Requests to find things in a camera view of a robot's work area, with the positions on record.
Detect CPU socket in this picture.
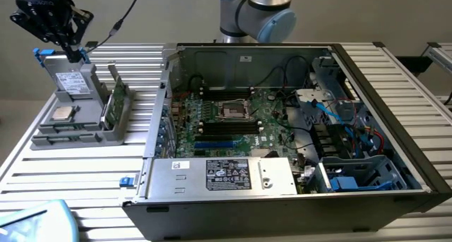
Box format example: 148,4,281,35
215,100,255,121

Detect short black wire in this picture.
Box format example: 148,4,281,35
188,74,205,89

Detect hard disk with blue carrier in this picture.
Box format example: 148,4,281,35
32,48,99,96

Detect blue SATA wire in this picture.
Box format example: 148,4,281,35
309,100,359,158

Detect light blue plastic cover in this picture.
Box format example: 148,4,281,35
0,199,81,242

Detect silver power supply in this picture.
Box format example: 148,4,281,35
140,157,300,198

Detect red wire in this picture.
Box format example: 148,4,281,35
367,125,387,148

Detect blue expansion slot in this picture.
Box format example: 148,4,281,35
193,141,237,149

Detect grey parts rack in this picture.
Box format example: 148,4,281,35
29,55,137,151

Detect open black PC case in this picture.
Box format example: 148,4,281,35
121,41,452,242

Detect tall grey metal disk bay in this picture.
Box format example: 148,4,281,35
293,56,361,127

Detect silver CPU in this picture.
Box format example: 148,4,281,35
52,105,81,121

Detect green graphics card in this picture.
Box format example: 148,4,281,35
100,62,131,129

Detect grey disk bay, blue rails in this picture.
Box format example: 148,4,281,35
316,154,424,194

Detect long black looped wire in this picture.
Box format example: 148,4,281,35
256,55,312,95

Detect green RAM stick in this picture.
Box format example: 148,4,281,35
49,123,100,129

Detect green motherboard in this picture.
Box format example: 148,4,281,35
168,86,301,158

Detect blue power supply latch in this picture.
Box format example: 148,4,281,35
119,175,137,187

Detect black camera cable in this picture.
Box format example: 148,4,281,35
85,0,145,53

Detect black RAM slot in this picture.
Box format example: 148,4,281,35
197,130,265,136
203,93,253,98
201,96,253,102
204,87,253,92
199,120,264,126
203,90,253,95
197,123,264,129
197,127,264,132

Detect long black expansion slot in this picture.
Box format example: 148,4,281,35
195,136,235,142

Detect black fan shroud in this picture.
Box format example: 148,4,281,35
309,123,355,158

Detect metal slat side table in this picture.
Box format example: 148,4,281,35
424,41,452,105

